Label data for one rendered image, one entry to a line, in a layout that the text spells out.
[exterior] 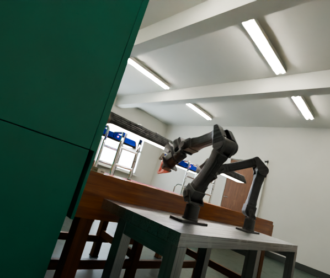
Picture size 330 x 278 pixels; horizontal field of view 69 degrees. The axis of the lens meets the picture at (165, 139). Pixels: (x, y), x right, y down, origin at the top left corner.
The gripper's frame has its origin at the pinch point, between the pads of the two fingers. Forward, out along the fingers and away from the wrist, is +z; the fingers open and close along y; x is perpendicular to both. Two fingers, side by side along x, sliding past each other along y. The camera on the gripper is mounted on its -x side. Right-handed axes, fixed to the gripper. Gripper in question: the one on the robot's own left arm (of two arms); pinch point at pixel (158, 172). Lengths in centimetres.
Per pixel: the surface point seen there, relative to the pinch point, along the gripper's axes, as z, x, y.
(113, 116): -0.2, -30.0, 27.3
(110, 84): -28, -9, 51
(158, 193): -1.5, 15.9, 6.3
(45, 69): -24, -4, 74
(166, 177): 348, -335, -457
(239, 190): 140, -173, -468
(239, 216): -1, 16, -75
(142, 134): 0.3, -26.8, 5.9
